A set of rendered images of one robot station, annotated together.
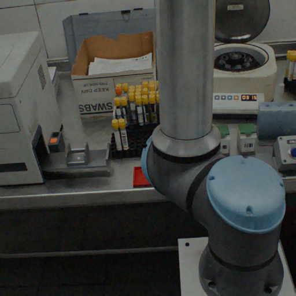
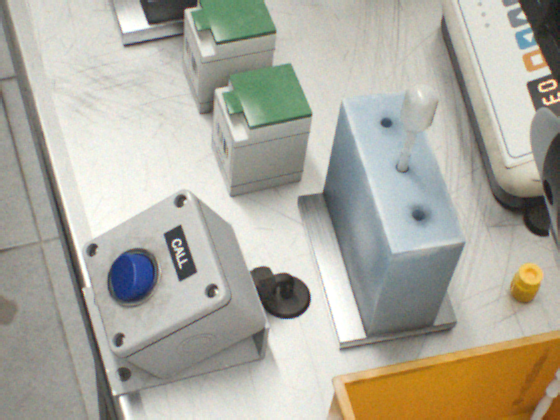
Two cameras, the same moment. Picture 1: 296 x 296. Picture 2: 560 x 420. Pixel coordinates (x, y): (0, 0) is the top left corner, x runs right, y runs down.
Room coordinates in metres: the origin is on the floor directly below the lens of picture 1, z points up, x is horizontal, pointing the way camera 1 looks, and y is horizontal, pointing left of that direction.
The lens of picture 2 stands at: (0.61, -0.65, 1.50)
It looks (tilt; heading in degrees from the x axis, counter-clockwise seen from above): 56 degrees down; 59
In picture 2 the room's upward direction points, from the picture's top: 9 degrees clockwise
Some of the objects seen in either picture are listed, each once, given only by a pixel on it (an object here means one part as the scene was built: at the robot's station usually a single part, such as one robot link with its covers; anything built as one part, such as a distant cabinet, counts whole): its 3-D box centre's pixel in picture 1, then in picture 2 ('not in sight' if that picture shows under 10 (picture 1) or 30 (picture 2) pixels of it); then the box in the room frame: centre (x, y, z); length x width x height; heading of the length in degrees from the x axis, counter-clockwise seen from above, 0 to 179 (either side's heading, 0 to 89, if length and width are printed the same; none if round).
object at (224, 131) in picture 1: (221, 141); (228, 49); (0.83, -0.19, 0.91); 0.05 x 0.04 x 0.07; 175
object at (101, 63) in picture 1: (118, 72); not in sight; (1.20, 0.06, 0.95); 0.29 x 0.25 x 0.15; 175
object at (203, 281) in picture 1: (241, 256); not in sight; (0.44, -0.14, 0.95); 0.15 x 0.15 x 0.10
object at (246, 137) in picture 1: (246, 139); (260, 130); (0.82, -0.25, 0.91); 0.05 x 0.04 x 0.07; 175
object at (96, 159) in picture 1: (69, 157); not in sight; (0.82, 0.20, 0.92); 0.21 x 0.07 x 0.05; 85
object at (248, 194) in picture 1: (241, 207); not in sight; (0.45, -0.14, 1.07); 0.13 x 0.12 x 0.14; 34
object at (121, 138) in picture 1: (140, 129); not in sight; (0.89, 0.01, 0.93); 0.17 x 0.09 x 0.11; 86
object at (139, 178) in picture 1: (147, 176); not in sight; (0.77, 0.01, 0.88); 0.07 x 0.07 x 0.01; 85
